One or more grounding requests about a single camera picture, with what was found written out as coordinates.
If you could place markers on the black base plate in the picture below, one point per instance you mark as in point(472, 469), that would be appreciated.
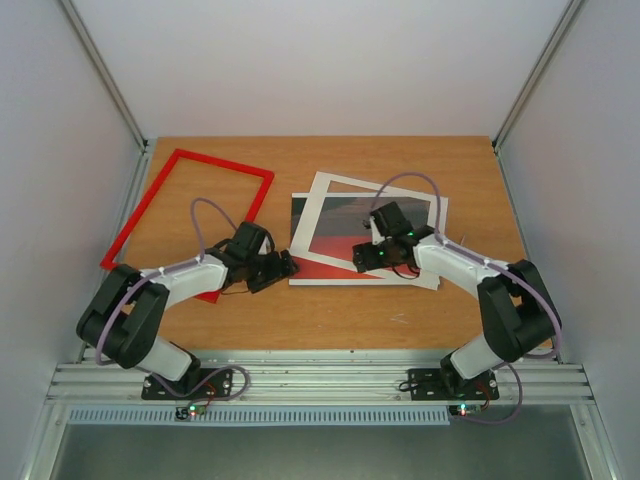
point(194, 385)
point(428, 384)

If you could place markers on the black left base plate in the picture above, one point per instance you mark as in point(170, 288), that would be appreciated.
point(194, 385)

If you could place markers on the aluminium corner post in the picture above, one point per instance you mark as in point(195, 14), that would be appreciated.
point(552, 45)
point(91, 49)

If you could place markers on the right controller board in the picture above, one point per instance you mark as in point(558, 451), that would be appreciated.
point(465, 410)

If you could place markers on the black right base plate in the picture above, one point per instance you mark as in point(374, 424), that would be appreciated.
point(428, 384)

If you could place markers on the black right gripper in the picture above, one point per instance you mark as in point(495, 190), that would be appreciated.
point(367, 257)

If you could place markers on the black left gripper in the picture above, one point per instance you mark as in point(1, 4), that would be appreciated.
point(273, 270)

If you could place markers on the left controller board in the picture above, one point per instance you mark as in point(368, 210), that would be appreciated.
point(191, 411)

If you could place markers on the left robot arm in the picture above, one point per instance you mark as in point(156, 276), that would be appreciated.
point(122, 320)

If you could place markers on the slotted grey cable duct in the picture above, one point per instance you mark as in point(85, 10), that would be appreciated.
point(261, 416)

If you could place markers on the right aluminium corner post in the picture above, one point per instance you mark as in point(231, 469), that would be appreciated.
point(552, 45)

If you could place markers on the aluminium front rail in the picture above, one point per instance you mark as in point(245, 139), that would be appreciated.
point(324, 377)

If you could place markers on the left aluminium corner post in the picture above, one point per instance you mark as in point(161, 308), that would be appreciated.
point(91, 49)

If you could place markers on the sunset photo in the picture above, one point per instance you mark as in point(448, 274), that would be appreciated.
point(339, 227)

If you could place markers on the controller board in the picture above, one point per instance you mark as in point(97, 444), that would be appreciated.
point(465, 410)
point(191, 411)

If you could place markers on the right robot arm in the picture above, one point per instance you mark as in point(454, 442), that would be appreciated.
point(516, 312)

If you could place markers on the red picture frame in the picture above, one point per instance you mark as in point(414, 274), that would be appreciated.
point(267, 177)

